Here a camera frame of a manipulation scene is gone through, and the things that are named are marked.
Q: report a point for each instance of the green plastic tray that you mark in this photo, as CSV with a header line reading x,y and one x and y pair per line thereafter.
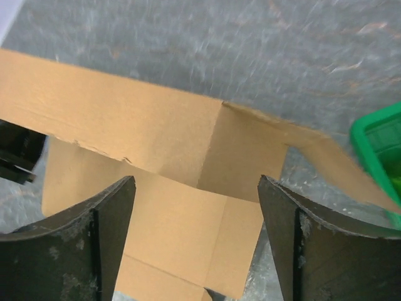
x,y
376,141

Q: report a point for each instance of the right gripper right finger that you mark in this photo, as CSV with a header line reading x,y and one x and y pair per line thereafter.
x,y
321,254

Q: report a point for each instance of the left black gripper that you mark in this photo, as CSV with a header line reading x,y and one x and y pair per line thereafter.
x,y
21,150

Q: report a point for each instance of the brown cardboard box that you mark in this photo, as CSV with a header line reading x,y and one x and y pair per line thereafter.
x,y
196,161

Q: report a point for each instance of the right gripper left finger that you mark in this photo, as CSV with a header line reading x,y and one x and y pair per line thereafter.
x,y
72,255

